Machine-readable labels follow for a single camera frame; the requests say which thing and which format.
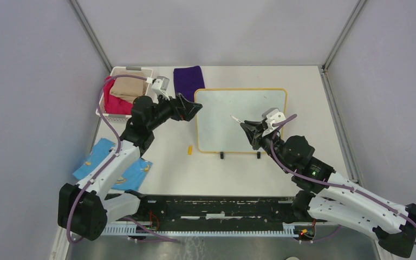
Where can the white marker pen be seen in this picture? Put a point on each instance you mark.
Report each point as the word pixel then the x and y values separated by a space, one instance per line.
pixel 236 119

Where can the red cloth in basket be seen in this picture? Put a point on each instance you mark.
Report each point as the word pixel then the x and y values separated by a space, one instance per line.
pixel 114 105

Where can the white perforated plastic basket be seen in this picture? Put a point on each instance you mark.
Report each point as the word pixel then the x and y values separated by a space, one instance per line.
pixel 127 72

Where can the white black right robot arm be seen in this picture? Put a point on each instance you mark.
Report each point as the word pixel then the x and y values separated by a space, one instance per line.
pixel 327 195

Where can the yellow framed whiteboard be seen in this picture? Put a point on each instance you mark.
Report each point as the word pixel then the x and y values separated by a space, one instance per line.
pixel 217 131

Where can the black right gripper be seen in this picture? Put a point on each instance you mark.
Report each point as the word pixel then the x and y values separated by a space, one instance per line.
pixel 253 130

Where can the purple folded cloth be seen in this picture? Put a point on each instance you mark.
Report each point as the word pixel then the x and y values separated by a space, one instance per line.
pixel 187 81

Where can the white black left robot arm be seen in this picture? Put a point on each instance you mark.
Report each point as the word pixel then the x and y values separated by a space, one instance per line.
pixel 83 208

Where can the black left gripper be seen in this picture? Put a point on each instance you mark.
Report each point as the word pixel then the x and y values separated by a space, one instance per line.
pixel 181 109

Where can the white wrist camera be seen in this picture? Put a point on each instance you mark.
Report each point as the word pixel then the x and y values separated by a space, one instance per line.
pixel 160 86
pixel 272 118

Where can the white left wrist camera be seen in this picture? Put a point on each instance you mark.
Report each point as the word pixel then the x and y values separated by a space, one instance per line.
pixel 160 86

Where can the beige cloth in basket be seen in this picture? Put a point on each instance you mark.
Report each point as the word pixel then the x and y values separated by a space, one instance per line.
pixel 128 88

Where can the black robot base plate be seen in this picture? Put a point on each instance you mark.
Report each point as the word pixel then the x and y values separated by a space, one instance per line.
pixel 218 213

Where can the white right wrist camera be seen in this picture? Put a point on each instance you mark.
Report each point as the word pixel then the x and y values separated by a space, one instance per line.
pixel 272 118

